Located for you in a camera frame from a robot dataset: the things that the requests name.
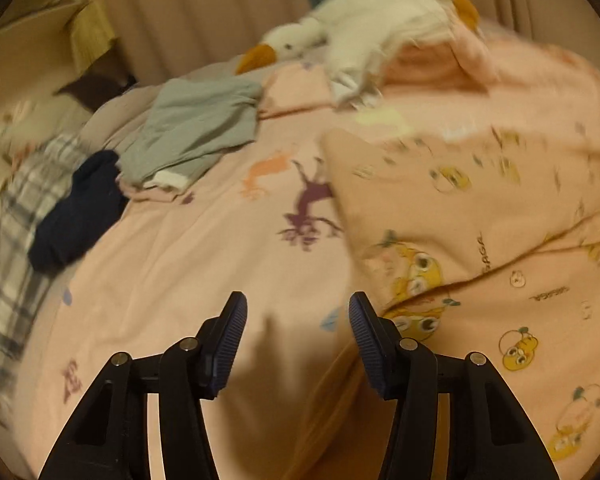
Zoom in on folded pink blanket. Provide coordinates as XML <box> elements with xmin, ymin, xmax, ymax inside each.
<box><xmin>382</xmin><ymin>32</ymin><xmax>498</xmax><ymax>90</ymax></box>

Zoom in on grey lilac bed sheet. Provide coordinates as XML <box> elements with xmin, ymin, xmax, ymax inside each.
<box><xmin>79</xmin><ymin>56</ymin><xmax>239</xmax><ymax>153</ymax></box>

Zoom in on pink printed bed quilt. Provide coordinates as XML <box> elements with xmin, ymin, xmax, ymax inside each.
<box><xmin>15</xmin><ymin>37</ymin><xmax>600</xmax><ymax>479</ymax></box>

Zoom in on grey plaid cloth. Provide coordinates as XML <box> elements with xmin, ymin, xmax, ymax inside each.
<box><xmin>0</xmin><ymin>132</ymin><xmax>91</xmax><ymax>396</ymax></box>

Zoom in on orange cartoon print garment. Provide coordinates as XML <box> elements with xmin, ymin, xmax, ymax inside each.
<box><xmin>284</xmin><ymin>121</ymin><xmax>600</xmax><ymax>480</ymax></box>

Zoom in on white goose plush toy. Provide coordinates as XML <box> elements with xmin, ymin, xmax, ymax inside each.
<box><xmin>235</xmin><ymin>0</ymin><xmax>480</xmax><ymax>105</ymax></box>

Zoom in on grey folded garment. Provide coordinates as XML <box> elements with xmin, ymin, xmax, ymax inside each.
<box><xmin>119</xmin><ymin>77</ymin><xmax>263</xmax><ymax>192</ymax></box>

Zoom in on dark navy garment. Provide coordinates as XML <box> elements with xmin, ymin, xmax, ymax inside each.
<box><xmin>28</xmin><ymin>150</ymin><xmax>129</xmax><ymax>275</ymax></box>

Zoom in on yellow striped fabric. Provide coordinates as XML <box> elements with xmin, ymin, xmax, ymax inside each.
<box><xmin>69</xmin><ymin>0</ymin><xmax>117</xmax><ymax>75</ymax></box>

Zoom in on beige pillow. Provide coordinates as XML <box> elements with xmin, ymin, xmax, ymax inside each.
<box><xmin>0</xmin><ymin>94</ymin><xmax>93</xmax><ymax>158</ymax></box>

